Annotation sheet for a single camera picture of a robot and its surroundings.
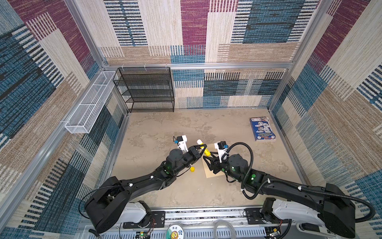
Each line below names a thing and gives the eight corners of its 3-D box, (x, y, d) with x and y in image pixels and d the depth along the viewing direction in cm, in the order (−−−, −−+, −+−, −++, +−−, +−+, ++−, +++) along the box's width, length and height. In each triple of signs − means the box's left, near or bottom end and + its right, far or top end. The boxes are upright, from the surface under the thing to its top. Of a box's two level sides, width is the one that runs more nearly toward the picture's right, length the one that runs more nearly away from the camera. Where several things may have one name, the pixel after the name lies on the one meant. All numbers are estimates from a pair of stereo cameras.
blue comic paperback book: (256, 141, 104) (258, 138, 101) (249, 120, 117) (250, 116, 113) (274, 141, 104) (276, 138, 101) (265, 120, 117) (267, 116, 113)
